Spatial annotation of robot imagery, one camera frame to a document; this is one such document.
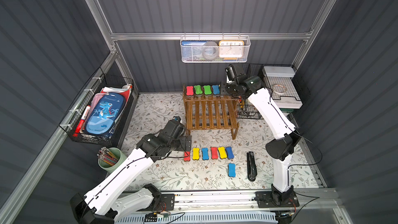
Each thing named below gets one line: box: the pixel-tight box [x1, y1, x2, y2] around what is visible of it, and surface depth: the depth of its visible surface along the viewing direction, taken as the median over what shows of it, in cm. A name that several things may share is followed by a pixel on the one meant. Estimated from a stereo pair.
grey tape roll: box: [202, 40, 219, 60], surface depth 89 cm
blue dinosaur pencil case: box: [85, 92, 126, 136], surface depth 66 cm
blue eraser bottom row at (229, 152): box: [225, 146, 235, 160], surface depth 91 cm
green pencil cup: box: [96, 146, 127, 173], surface depth 74 cm
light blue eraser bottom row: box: [201, 147, 209, 161], surface depth 91 cm
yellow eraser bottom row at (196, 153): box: [192, 147, 200, 161], surface depth 90 cm
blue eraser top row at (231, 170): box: [227, 163, 236, 178], surface depth 84 cm
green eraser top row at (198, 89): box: [193, 85, 203, 95], surface depth 85 cm
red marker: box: [72, 104, 92, 137], surface depth 66 cm
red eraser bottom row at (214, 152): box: [210, 146, 219, 160], surface depth 91 cm
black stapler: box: [246, 151, 258, 182], surface depth 82 cm
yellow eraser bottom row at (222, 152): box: [217, 146, 227, 159], surface depth 91 cm
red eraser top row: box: [186, 85, 194, 96], surface depth 84 cm
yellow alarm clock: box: [218, 39, 245, 59], surface depth 90 cm
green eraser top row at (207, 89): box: [203, 85, 212, 95], surface depth 84 cm
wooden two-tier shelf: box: [182, 84, 240, 140], surface depth 90 cm
